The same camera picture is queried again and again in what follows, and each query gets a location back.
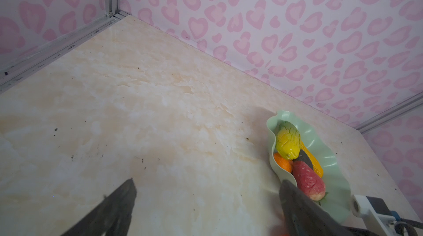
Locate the dark fake avocado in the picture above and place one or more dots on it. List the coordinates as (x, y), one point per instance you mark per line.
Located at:
(303, 157)

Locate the red fake strawberry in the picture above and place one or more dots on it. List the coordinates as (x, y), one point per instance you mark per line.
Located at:
(308, 181)

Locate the small fake orange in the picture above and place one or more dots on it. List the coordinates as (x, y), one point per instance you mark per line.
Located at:
(285, 164)

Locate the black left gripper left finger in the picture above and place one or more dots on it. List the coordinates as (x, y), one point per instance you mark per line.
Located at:
(112, 217)

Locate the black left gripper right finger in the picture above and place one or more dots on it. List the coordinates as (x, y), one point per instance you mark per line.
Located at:
(305, 218)

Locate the light green scalloped fruit bowl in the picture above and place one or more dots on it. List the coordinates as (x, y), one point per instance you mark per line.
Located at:
(337, 201)

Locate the right rear aluminium post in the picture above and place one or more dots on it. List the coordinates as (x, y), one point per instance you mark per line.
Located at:
(391, 114)

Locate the left floor aluminium rail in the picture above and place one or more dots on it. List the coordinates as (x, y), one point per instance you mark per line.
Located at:
(40, 58)

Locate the yellow orange fake squash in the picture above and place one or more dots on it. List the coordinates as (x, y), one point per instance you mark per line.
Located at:
(315, 163)

